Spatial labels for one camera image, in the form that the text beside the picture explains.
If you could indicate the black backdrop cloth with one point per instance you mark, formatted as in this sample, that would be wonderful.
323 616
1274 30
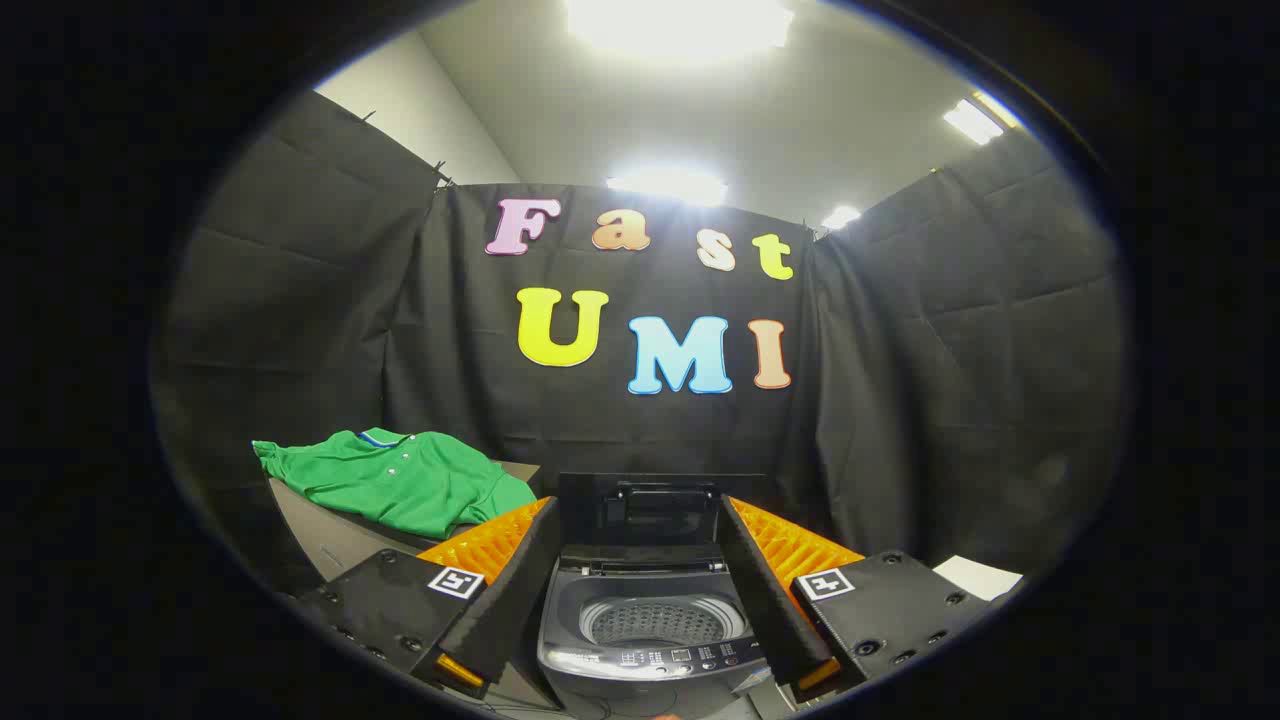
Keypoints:
300 300

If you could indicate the green polo shirt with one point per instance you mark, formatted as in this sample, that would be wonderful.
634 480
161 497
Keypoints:
410 485

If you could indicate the grey washing machine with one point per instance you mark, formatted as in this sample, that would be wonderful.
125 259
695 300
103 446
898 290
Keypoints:
645 668

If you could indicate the grey cabinet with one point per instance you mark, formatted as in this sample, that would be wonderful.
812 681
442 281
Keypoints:
330 548

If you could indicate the ceiling light panel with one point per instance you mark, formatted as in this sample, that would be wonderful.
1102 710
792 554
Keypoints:
668 186
841 216
975 120
680 25

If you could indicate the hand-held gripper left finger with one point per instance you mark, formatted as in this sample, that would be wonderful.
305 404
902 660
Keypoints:
515 600

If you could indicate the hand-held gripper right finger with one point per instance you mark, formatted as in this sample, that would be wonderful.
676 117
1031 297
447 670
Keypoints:
765 600

